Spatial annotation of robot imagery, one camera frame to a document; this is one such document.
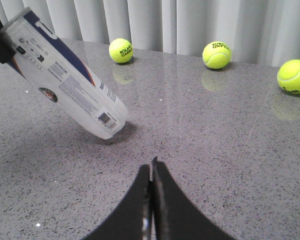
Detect grey pleated curtain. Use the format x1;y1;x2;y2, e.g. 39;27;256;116
0;0;300;67

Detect yellow tennis ball right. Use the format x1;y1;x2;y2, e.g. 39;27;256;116
277;59;300;94

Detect yellow tennis ball Roland Garros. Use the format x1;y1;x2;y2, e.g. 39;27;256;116
108;38;134;64

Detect white Wilson tennis ball can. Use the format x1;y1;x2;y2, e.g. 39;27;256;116
0;7;128;140

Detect yellow tennis ball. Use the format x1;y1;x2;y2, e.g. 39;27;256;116
277;59;300;94
202;41;232;70

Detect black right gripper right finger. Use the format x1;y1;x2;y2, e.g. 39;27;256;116
152;157;234;240

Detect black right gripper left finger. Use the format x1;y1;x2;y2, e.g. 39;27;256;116
84;164;151;240

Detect yellow tennis ball centre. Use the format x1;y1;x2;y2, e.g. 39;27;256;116
202;41;232;70

